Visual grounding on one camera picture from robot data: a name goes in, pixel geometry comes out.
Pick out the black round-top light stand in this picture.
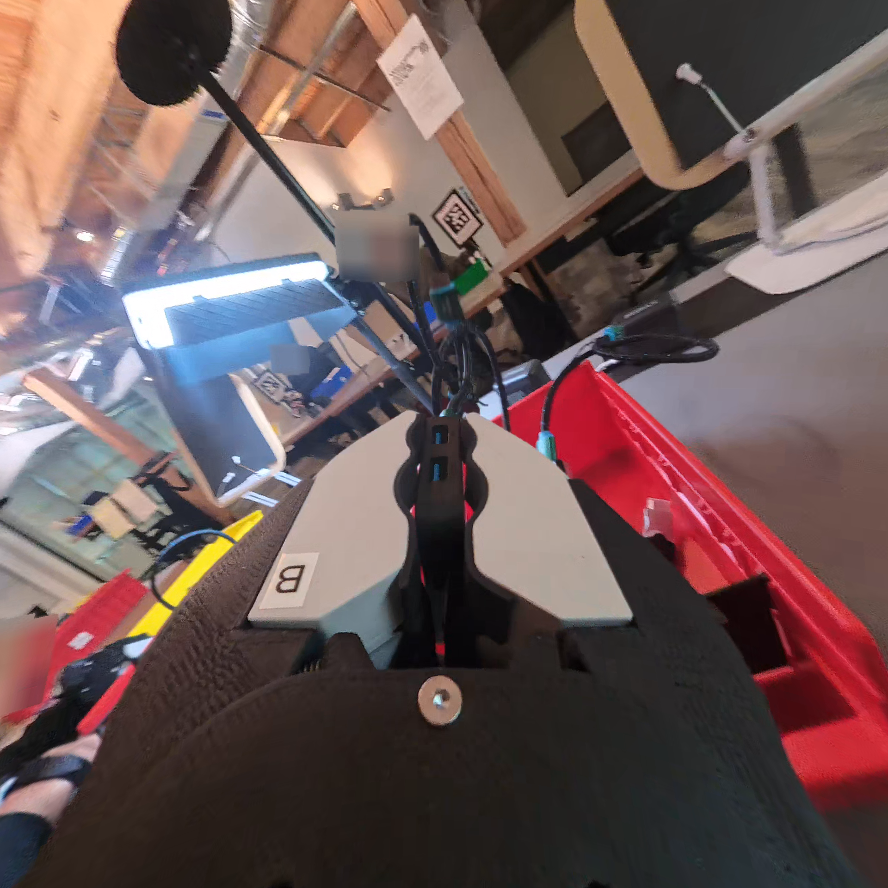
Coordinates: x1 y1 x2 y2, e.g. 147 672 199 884
116 0 434 412

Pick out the grey cube device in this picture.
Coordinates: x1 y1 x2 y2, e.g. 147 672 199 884
498 359 554 412
610 291 681 341

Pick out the thin dark cable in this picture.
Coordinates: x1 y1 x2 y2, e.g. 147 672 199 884
148 529 238 613

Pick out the red plastic bin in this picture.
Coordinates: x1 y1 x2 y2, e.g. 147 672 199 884
494 359 888 814
21 570 150 726

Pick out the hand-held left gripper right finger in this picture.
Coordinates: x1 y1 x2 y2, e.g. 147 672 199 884
460 413 634 627

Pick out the square marker wall tag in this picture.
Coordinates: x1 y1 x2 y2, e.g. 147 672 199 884
432 186 485 248

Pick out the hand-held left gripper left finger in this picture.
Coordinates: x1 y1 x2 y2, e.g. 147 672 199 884
247 411 422 653

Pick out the black panel with wooden edge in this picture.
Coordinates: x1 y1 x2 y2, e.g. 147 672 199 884
574 0 888 190
148 347 287 502

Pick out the overhead desk lamp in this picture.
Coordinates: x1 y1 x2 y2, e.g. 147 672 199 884
121 252 359 352

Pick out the wooden office desk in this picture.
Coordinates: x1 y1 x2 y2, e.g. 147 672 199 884
277 166 646 448

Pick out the white paper notice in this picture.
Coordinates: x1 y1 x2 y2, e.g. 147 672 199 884
376 14 465 141

